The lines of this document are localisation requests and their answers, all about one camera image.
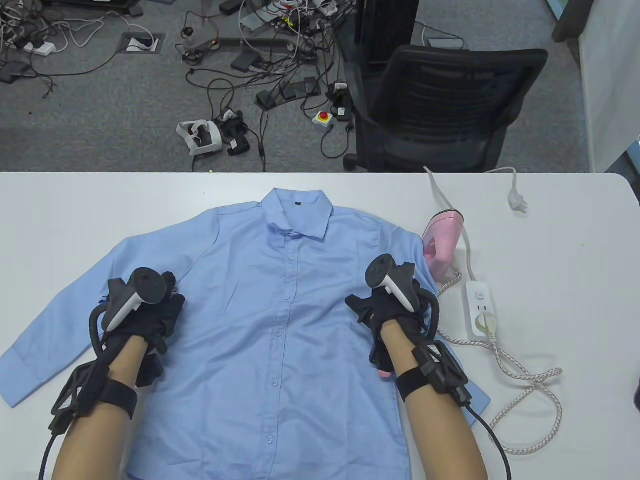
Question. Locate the person's right hand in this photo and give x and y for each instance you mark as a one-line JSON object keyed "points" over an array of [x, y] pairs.
{"points": [[390, 310]]}

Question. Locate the white partition panel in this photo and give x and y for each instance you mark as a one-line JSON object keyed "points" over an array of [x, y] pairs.
{"points": [[610, 75]]}

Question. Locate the black mesh office chair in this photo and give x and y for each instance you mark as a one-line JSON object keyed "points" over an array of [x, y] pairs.
{"points": [[450, 100]]}

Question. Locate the black desk foot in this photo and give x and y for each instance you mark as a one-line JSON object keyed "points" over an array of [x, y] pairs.
{"points": [[100, 5]]}

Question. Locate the dark grey panel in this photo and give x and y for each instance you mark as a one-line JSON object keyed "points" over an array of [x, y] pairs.
{"points": [[570, 20]]}

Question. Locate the red emergency stop button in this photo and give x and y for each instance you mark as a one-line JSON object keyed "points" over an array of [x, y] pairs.
{"points": [[323, 120]]}

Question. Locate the person's left hand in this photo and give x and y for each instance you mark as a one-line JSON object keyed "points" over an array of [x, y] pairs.
{"points": [[160, 320]]}

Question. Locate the person's right forearm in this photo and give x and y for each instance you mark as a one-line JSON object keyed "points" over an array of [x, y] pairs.
{"points": [[440, 445]]}

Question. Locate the person's left forearm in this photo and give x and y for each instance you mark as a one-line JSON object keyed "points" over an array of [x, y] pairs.
{"points": [[90, 445]]}

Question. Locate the white black handheld scanner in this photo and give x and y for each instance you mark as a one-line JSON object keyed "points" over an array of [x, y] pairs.
{"points": [[341, 105]]}

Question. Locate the black computer tower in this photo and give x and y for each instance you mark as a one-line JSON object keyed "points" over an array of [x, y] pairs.
{"points": [[385, 30]]}

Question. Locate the grey desk leg base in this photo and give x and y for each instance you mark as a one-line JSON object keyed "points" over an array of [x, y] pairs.
{"points": [[250, 44]]}

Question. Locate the black and white controller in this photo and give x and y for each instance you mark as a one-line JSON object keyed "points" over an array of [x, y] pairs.
{"points": [[149, 285], [380, 270]]}

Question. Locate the grey flat device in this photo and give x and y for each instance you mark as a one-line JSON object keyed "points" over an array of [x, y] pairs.
{"points": [[445, 43]]}

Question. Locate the black handheld controller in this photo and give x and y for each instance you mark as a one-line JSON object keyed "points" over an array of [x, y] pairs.
{"points": [[239, 146], [234, 124]]}

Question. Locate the grey floor socket box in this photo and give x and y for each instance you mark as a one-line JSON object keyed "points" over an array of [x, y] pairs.
{"points": [[157, 45]]}

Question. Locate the white VR headset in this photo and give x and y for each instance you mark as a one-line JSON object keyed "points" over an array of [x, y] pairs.
{"points": [[207, 137]]}

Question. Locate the light blue long-sleeve shirt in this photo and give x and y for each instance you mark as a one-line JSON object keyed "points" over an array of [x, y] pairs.
{"points": [[280, 350]]}

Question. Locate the white table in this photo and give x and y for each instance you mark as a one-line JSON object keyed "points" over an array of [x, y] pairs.
{"points": [[575, 300]]}

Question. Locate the pink electric iron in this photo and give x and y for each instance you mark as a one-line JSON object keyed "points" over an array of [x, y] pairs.
{"points": [[445, 235]]}

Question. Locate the silver aluminium profile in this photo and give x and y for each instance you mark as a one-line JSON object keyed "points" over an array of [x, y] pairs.
{"points": [[260, 22]]}

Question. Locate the black flat power adapter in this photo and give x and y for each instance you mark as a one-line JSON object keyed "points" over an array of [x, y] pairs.
{"points": [[310, 86], [290, 91], [267, 99]]}

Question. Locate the white floor power strip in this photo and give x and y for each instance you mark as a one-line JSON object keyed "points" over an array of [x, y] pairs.
{"points": [[42, 48]]}

